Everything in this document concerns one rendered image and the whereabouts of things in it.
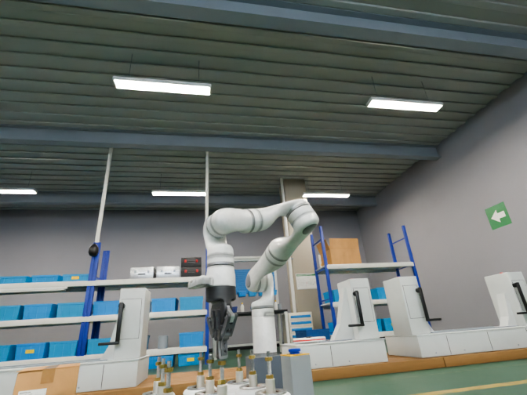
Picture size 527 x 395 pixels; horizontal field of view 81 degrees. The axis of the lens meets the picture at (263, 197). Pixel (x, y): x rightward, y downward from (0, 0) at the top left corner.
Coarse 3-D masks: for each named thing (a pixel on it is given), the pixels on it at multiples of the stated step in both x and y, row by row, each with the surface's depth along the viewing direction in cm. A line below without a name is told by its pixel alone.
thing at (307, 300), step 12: (288, 180) 802; (300, 180) 809; (288, 192) 788; (300, 192) 794; (288, 228) 756; (300, 252) 728; (288, 264) 752; (300, 264) 716; (312, 264) 721; (288, 276) 751; (300, 300) 682; (312, 300) 687; (300, 312) 672; (312, 312) 677
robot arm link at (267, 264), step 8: (264, 256) 117; (256, 264) 124; (264, 264) 118; (272, 264) 115; (280, 264) 115; (256, 272) 123; (264, 272) 119; (248, 280) 128; (256, 280) 123; (248, 288) 129; (256, 288) 126
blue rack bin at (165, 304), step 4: (152, 300) 495; (156, 300) 496; (160, 300) 497; (164, 300) 498; (168, 300) 499; (172, 300) 500; (176, 300) 516; (152, 304) 493; (156, 304) 494; (160, 304) 495; (164, 304) 496; (168, 304) 497; (172, 304) 498; (176, 304) 521; (152, 308) 491; (156, 308) 492; (160, 308) 493; (164, 308) 494; (168, 308) 495; (172, 308) 496; (176, 308) 524; (152, 312) 489
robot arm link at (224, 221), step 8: (224, 208) 83; (232, 208) 84; (216, 216) 80; (224, 216) 80; (232, 216) 82; (240, 216) 85; (248, 216) 87; (208, 224) 83; (216, 224) 80; (224, 224) 80; (232, 224) 81; (240, 224) 84; (248, 224) 86; (216, 232) 82; (224, 232) 81; (232, 232) 83; (240, 232) 89; (248, 232) 89
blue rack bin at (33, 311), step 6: (24, 306) 458; (30, 306) 459; (36, 306) 461; (42, 306) 462; (48, 306) 464; (54, 306) 473; (24, 312) 455; (30, 312) 457; (36, 312) 458; (42, 312) 460; (48, 312) 461; (54, 312) 475; (24, 318) 453; (30, 318) 454; (36, 318) 455; (42, 318) 457
